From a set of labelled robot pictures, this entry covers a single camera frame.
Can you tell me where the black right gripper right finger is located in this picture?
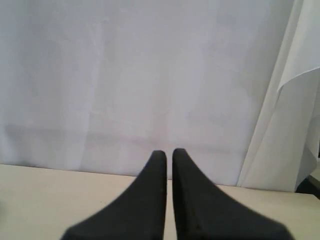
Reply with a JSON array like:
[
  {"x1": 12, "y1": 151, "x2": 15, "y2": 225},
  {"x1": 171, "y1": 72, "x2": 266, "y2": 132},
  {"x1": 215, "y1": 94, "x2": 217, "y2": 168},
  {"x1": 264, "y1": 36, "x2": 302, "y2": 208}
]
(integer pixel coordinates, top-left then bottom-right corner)
[{"x1": 172, "y1": 148, "x2": 293, "y2": 240}]

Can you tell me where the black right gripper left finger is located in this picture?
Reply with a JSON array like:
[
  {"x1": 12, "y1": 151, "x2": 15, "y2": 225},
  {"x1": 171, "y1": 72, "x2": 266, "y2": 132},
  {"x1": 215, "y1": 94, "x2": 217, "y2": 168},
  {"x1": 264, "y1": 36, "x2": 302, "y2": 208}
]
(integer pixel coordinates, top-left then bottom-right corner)
[{"x1": 61, "y1": 150, "x2": 167, "y2": 240}]

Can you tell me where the white backdrop curtain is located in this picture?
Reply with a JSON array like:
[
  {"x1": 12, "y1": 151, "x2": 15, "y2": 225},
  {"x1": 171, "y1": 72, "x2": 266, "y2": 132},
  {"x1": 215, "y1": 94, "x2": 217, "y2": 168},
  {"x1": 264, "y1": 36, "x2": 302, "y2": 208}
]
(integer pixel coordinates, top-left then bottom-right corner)
[{"x1": 0, "y1": 0, "x2": 320, "y2": 192}]

